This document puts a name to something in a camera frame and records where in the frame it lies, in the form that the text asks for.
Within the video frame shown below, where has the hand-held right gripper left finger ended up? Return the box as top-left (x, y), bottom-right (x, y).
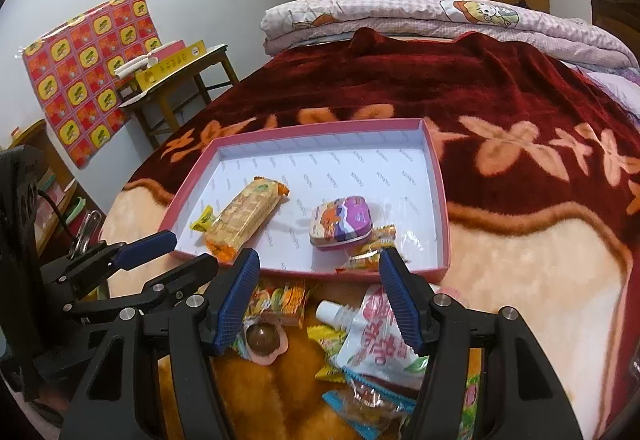
top-left (60, 247), bottom-right (261, 440)

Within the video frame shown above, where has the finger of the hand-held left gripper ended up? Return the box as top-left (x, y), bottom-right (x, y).
top-left (65, 252), bottom-right (219, 315)
top-left (42, 231), bottom-right (178, 295)

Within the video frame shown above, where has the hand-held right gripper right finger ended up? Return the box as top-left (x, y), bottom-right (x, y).
top-left (378, 249), bottom-right (586, 440)

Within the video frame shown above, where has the round jelly cup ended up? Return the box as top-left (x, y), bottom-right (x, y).
top-left (232, 317), bottom-right (290, 366)

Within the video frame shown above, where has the orange fruit-print candy packet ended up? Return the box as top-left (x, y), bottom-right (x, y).
top-left (245, 280), bottom-right (308, 328)

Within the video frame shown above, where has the pink jelly pouch white spout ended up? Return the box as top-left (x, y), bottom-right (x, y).
top-left (315, 284), bottom-right (431, 391)

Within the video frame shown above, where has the small yellow candy packet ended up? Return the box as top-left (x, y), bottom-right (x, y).
top-left (306, 324), bottom-right (351, 383)
top-left (190, 205), bottom-right (217, 235)

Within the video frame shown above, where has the orange yellow snack packet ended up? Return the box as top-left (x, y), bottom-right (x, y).
top-left (336, 225), bottom-right (398, 273)

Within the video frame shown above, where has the yellow cracker packet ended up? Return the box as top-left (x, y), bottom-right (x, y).
top-left (202, 176), bottom-right (291, 265)

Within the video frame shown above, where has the purple candy tin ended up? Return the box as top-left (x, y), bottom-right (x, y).
top-left (307, 196), bottom-right (373, 251)

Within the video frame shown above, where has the blue-edged clear gummy packet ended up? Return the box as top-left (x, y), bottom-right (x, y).
top-left (321, 367), bottom-right (418, 440)

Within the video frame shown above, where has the striped burger gummy packet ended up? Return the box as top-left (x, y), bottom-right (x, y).
top-left (462, 360), bottom-right (483, 440)

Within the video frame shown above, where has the pink cardboard box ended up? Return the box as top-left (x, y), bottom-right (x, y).
top-left (159, 118), bottom-right (452, 285)

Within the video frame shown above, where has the metal spring clip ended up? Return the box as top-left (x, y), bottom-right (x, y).
top-left (70, 210), bottom-right (103, 263)

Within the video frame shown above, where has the wooden side cabinet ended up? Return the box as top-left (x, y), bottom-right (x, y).
top-left (0, 120), bottom-right (108, 261)

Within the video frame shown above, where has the white plastic object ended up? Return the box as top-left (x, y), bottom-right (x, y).
top-left (114, 50), bottom-right (166, 76)

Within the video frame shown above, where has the yellow cardboard box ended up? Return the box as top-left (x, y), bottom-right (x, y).
top-left (135, 40), bottom-right (207, 93)

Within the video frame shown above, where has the wooden table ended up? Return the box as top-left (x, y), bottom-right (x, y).
top-left (117, 44), bottom-right (240, 151)

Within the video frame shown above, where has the folded pink cartoon quilt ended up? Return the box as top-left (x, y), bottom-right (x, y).
top-left (260, 0), bottom-right (640, 75)

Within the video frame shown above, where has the lilac bed sheet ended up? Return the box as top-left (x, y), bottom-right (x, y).
top-left (585, 67), bottom-right (640, 121)

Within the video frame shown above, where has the wooden headboard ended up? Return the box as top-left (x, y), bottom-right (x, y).
top-left (587, 0), bottom-right (640, 28)

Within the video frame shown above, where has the black cable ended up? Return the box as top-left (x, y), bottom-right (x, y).
top-left (37, 190), bottom-right (76, 241)

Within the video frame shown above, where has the red and yellow wall poster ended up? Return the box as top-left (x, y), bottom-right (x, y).
top-left (21, 0), bottom-right (161, 169)

